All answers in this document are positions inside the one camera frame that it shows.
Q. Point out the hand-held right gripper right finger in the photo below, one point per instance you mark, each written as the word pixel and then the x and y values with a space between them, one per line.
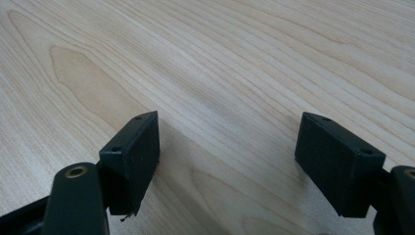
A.
pixel 339 163

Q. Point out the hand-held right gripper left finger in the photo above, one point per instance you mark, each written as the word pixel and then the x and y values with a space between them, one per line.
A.
pixel 130 166

